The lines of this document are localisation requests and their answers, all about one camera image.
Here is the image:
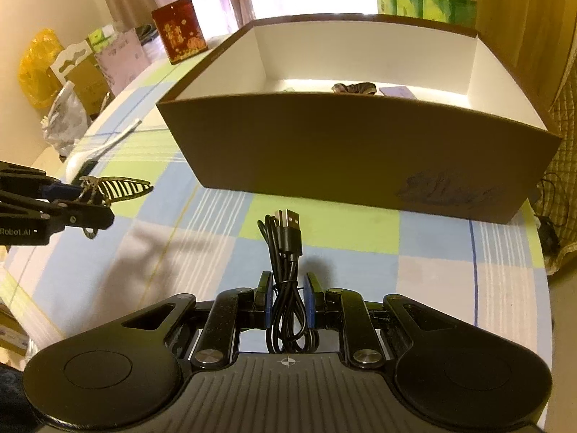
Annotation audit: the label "yellow plastic bag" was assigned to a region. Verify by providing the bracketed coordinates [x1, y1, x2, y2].
[17, 29, 66, 110]

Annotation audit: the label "purple cosmetic tube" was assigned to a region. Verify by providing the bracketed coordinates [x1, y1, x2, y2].
[379, 85, 416, 99]

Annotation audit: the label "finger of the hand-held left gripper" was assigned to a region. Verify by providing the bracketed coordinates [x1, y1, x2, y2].
[0, 197, 115, 232]
[0, 159, 85, 200]

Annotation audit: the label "black usb cable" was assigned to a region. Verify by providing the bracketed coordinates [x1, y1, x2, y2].
[256, 208, 321, 354]

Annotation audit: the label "cardboard carton with white handle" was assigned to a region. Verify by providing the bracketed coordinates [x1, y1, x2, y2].
[48, 40, 109, 119]

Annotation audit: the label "checkered cloth desktop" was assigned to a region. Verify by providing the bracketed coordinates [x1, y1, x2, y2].
[0, 60, 553, 433]

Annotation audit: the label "beige quilted cloth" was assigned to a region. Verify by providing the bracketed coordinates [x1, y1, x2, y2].
[536, 27, 577, 277]

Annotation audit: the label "gold hair claw clip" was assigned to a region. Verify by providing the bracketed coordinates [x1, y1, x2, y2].
[78, 174, 154, 239]

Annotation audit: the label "red gold-printed box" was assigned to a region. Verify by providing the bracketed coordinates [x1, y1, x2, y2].
[150, 0, 209, 66]

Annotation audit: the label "green tissue box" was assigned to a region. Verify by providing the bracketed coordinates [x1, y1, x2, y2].
[86, 26, 120, 48]

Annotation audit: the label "white plastic item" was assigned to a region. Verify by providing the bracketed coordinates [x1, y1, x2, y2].
[65, 118, 143, 182]

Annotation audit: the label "clear plastic bag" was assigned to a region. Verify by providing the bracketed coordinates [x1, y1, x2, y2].
[41, 82, 91, 157]

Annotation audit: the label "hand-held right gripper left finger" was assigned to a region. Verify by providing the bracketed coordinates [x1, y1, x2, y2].
[122, 271, 273, 368]

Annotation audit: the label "brown cardboard box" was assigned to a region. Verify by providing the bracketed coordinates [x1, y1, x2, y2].
[155, 13, 564, 225]

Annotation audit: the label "pink paper bag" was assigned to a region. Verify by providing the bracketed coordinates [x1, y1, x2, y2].
[94, 28, 152, 96]

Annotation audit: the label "dark hair scrunchie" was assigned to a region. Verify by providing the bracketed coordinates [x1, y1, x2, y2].
[332, 82, 378, 97]

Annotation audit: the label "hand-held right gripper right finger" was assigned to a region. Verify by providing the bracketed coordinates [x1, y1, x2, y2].
[305, 272, 457, 368]

